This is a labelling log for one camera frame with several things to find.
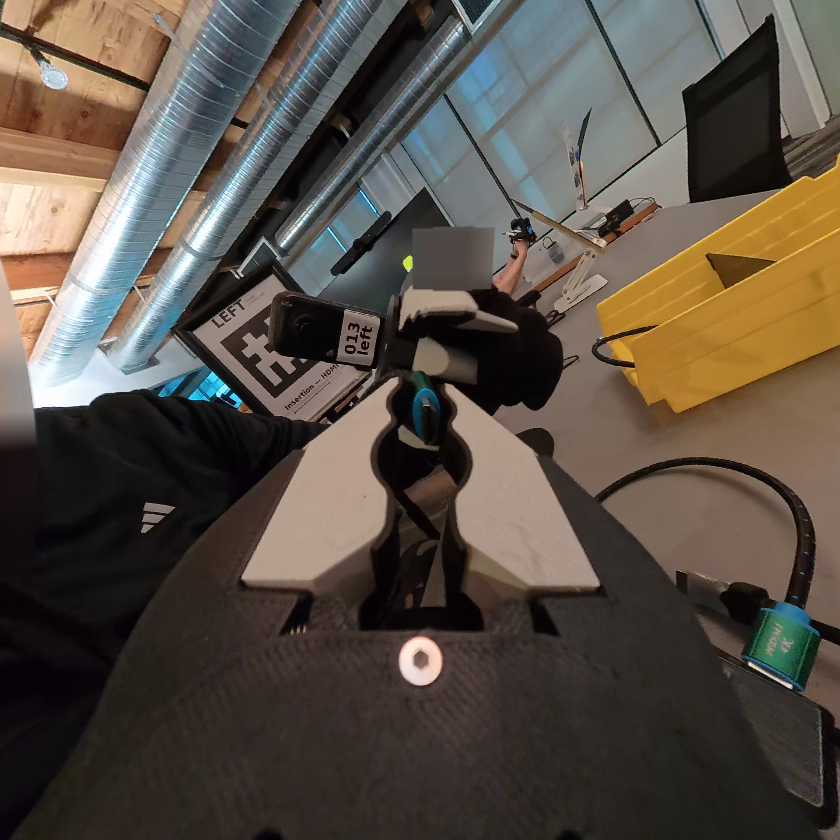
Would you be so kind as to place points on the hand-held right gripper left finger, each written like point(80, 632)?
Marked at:
point(321, 512)

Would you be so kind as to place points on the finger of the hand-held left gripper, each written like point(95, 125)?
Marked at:
point(446, 361)
point(439, 303)

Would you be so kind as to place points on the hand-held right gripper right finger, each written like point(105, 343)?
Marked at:
point(525, 518)

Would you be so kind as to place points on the person's left hand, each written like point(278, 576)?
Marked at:
point(525, 354)

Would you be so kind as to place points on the printed task sign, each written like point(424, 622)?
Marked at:
point(243, 341)

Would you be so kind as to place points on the black video bar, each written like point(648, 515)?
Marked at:
point(361, 244)

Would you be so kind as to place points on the wooden board white stand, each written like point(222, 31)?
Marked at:
point(581, 275)

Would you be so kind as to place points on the printed display card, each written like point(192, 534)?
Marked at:
point(573, 164)

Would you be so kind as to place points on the yellow plastic bin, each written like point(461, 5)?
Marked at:
point(754, 315)

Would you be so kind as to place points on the black office chair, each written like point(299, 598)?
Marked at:
point(735, 118)

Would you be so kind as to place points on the ceiling spotlight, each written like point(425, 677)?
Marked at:
point(52, 75)

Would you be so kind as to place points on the black wall screen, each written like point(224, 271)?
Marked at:
point(420, 216)

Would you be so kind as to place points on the metal air duct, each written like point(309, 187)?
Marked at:
point(387, 131)
point(164, 164)
point(262, 164)

